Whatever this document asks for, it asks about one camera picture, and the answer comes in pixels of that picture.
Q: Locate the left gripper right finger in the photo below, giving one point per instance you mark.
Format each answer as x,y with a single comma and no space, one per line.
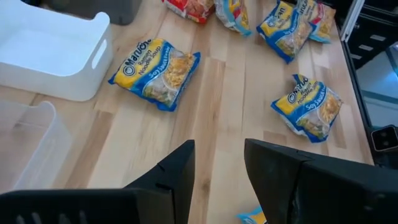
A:
273,174

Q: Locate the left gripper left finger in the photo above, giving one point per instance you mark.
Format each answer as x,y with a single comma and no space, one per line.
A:
180,174

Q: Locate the light blue beef ramen pack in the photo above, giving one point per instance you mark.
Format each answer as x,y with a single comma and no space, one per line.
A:
233,15
253,217
323,25

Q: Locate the blue soy sauce ramen pack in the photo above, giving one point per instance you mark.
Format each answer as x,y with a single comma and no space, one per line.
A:
149,71
283,34
308,109

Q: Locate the red beef ramen pack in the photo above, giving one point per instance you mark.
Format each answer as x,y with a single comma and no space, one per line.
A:
192,9

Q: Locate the clear plastic bin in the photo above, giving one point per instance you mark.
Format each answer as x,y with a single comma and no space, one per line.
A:
46,149

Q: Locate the white plastic bin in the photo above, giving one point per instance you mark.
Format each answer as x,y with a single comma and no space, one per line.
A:
77,84

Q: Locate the silver metal bar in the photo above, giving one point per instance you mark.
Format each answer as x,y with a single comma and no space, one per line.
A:
351,21

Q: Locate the black aluminium table frame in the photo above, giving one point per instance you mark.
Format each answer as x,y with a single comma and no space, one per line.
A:
385,160

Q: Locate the black stereo camera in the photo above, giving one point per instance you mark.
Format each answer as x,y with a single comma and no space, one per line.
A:
384,138

